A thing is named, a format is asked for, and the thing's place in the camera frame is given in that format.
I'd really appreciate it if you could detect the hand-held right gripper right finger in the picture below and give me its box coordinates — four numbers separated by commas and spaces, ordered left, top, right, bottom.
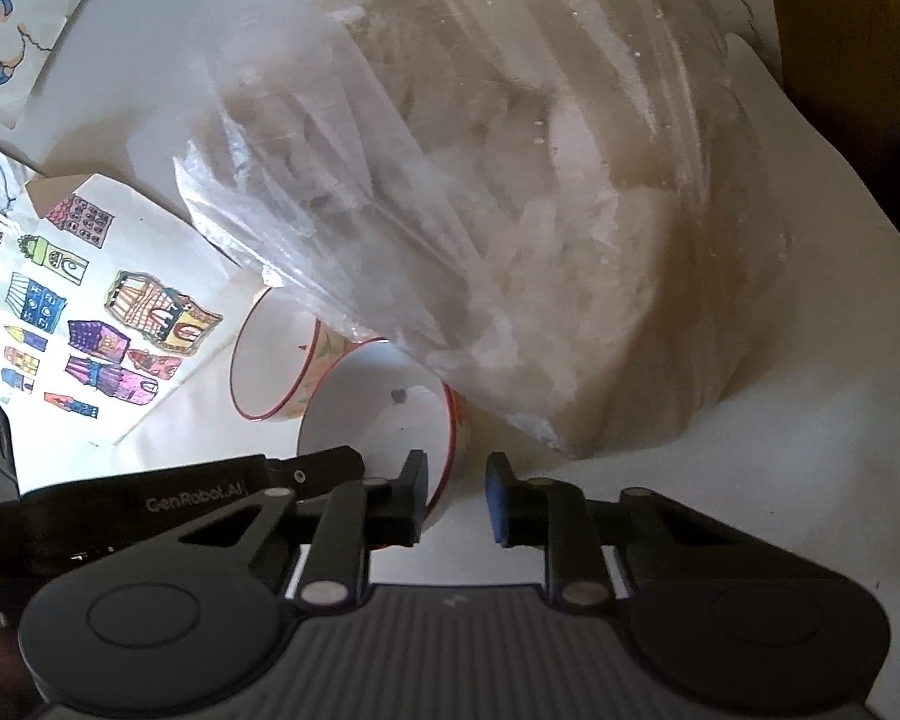
486, 452, 796, 605

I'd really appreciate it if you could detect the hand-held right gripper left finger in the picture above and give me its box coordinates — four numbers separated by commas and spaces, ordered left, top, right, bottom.
120, 450, 430, 605

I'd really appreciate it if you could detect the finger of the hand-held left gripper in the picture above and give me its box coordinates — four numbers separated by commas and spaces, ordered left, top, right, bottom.
261, 446, 365, 500

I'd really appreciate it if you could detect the white red-rimmed ceramic bowl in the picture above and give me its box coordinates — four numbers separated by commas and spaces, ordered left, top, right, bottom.
229, 286, 331, 422
298, 340, 472, 533

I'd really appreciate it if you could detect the coloured houses drawing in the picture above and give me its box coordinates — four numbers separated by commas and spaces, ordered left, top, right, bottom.
0, 172, 226, 447

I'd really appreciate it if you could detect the clear plastic bag of buns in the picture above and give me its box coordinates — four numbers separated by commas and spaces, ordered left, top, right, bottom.
172, 0, 788, 462

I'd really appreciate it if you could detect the cream printed tablecloth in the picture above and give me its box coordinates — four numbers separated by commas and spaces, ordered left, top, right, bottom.
112, 30, 900, 593

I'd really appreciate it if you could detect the cartoon child and bear drawing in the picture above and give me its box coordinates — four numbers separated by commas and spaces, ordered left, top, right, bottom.
0, 0, 117, 128

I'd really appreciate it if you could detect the brown wooden frame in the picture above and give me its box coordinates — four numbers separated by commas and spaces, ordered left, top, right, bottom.
757, 0, 900, 271

